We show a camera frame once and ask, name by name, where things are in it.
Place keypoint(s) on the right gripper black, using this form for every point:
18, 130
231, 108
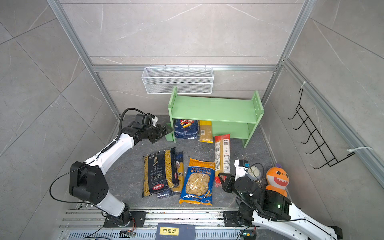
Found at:
228, 182

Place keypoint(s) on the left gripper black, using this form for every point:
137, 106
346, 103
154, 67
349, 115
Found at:
160, 132

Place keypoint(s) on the blue Barilla rigatoni box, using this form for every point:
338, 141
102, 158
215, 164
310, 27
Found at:
186, 129

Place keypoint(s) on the red spaghetti pack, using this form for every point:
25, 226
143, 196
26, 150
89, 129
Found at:
222, 157

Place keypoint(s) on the yellow spaghetti bag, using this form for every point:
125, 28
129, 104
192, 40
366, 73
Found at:
206, 132

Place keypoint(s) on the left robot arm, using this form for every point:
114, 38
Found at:
87, 180

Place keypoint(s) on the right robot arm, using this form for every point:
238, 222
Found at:
270, 210

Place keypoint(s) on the blue orecchiette pasta bag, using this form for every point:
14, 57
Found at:
198, 183

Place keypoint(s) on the black penne pasta bag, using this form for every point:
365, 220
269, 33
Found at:
158, 173

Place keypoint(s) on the green two-tier shelf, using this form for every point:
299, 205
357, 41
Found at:
239, 118

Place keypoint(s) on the small grey clock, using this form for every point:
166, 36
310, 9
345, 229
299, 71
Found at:
255, 173

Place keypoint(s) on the orange monster plush toy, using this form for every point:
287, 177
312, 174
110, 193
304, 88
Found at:
278, 180

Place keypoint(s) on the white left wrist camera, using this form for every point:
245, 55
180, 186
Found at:
153, 120

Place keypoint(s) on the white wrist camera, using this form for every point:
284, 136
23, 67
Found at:
241, 168
153, 120

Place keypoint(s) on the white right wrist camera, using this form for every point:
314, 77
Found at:
241, 168

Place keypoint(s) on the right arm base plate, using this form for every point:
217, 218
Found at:
238, 218

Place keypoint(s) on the white wire mesh basket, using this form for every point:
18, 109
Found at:
187, 80

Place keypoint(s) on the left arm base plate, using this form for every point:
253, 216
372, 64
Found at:
126, 220

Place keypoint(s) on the black wire hook rack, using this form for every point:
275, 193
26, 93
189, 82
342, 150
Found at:
315, 136

